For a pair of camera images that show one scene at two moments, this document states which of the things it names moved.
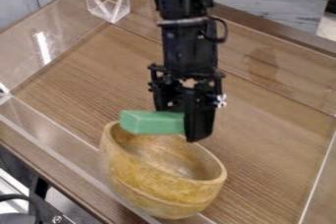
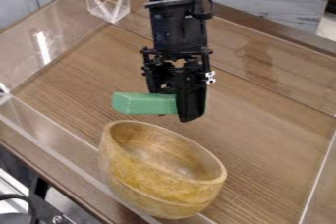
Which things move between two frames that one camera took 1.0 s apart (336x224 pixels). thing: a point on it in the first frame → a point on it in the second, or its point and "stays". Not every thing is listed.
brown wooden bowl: (159, 176) stays
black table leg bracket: (42, 211) stays
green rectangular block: (154, 122) → (139, 103)
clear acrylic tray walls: (74, 69) stays
